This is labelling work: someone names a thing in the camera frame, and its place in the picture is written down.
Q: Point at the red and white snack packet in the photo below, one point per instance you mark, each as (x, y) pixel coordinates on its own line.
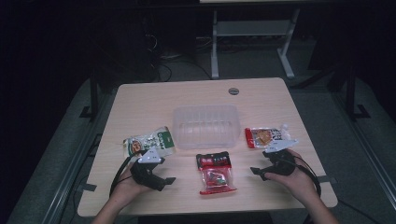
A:
(263, 137)

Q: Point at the white metal desk frame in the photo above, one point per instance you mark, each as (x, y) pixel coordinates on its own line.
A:
(252, 28)

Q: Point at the black metal stand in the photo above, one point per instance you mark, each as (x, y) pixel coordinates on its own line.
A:
(351, 93)
(93, 96)

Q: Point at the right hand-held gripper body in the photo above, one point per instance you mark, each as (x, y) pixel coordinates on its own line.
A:
(283, 163)

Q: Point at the clear plastic container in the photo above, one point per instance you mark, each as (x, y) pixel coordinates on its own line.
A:
(205, 126)

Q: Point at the grey tape strip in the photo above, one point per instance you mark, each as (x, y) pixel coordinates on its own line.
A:
(88, 187)
(325, 179)

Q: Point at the person's right hand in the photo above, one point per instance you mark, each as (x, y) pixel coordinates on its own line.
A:
(300, 180)

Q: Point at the person's left hand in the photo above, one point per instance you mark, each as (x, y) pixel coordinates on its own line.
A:
(127, 188)

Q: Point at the green and white snack packet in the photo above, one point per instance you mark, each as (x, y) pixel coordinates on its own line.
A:
(146, 143)

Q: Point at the red and black snack packet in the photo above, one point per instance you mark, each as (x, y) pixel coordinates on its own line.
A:
(215, 174)

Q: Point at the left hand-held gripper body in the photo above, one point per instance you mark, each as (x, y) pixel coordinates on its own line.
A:
(144, 172)

